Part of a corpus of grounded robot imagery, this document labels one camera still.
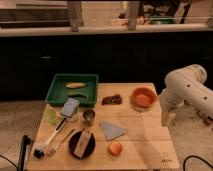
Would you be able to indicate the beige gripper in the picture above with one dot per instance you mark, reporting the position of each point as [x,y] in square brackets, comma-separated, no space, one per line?
[167,117]

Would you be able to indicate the dark grape bunch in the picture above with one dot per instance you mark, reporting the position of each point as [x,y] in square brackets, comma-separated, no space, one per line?
[112,100]

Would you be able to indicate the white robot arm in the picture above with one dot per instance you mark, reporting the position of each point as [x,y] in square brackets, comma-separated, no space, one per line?
[186,84]

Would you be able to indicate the small metal cup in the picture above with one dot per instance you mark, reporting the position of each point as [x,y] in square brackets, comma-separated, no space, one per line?
[89,116]

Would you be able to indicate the orange bowl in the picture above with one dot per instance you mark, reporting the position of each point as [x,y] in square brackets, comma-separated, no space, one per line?
[143,97]

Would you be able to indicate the blue grey folded cloth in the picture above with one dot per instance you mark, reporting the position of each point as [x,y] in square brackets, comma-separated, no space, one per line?
[111,131]

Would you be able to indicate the orange fruit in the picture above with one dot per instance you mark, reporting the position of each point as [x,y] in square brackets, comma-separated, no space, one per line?
[115,148]

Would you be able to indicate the dark round plate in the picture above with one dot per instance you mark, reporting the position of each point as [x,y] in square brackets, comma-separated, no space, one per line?
[74,140]

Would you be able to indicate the green plastic tray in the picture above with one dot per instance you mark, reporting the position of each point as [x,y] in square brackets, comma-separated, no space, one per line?
[58,94]

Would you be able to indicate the tan box on plate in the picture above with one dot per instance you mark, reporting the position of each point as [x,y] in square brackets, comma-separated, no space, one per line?
[82,143]

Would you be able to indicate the blue grey sponge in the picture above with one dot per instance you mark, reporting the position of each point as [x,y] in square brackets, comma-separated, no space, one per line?
[69,108]

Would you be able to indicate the green yellow banana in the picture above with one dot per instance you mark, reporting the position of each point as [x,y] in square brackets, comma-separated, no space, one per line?
[78,95]

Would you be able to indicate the metal fork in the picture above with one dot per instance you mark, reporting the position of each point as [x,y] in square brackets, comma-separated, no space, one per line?
[55,148]

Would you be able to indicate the black clamp stand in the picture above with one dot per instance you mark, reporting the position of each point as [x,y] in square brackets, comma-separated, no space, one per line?
[26,141]

